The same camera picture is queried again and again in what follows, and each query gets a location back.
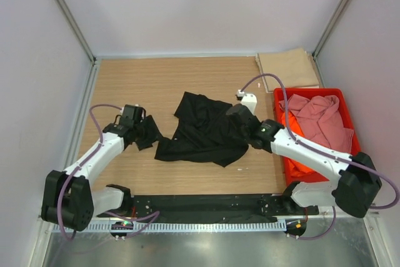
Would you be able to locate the black t-shirt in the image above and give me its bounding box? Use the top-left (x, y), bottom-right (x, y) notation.
top-left (134, 91), bottom-right (249, 168)

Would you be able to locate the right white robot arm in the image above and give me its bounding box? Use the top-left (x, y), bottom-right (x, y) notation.
top-left (226, 104), bottom-right (382, 218)

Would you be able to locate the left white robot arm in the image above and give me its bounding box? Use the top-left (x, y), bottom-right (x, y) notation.
top-left (41, 117), bottom-right (145, 231)

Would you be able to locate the orange t-shirt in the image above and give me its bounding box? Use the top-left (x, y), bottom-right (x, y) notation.
top-left (281, 112), bottom-right (315, 178)

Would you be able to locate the folded beige t-shirt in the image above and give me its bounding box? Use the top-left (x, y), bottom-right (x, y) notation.
top-left (256, 48), bottom-right (320, 88)

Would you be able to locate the pink t-shirt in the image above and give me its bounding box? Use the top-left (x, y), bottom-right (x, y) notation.
top-left (279, 94), bottom-right (354, 153)

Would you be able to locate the red plastic bin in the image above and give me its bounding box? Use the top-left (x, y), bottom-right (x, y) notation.
top-left (272, 88), bottom-right (373, 191)

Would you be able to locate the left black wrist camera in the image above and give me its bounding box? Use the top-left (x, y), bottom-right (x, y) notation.
top-left (121, 104), bottom-right (146, 123)

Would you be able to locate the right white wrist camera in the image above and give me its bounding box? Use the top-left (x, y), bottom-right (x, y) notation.
top-left (236, 89), bottom-right (258, 114)

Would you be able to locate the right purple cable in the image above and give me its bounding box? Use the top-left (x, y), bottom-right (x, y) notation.
top-left (239, 73), bottom-right (400, 241)

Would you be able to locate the purple cable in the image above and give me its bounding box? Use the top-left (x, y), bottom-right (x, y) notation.
top-left (57, 103), bottom-right (161, 241)
top-left (239, 73), bottom-right (400, 241)

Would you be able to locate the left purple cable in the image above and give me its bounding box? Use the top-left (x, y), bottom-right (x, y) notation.
top-left (57, 103), bottom-right (161, 241)

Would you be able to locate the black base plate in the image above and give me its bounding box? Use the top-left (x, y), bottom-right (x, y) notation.
top-left (95, 193), bottom-right (320, 224)

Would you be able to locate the white slotted cable duct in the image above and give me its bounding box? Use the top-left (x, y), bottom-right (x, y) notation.
top-left (52, 220), bottom-right (287, 233)

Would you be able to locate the left aluminium frame post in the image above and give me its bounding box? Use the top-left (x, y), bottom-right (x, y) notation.
top-left (55, 0), bottom-right (96, 65)

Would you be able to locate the aluminium frame post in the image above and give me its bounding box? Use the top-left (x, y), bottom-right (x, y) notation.
top-left (55, 0), bottom-right (96, 65)
top-left (312, 0), bottom-right (352, 61)

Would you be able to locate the right aluminium frame post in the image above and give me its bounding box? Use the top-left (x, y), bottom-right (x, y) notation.
top-left (312, 0), bottom-right (352, 61)

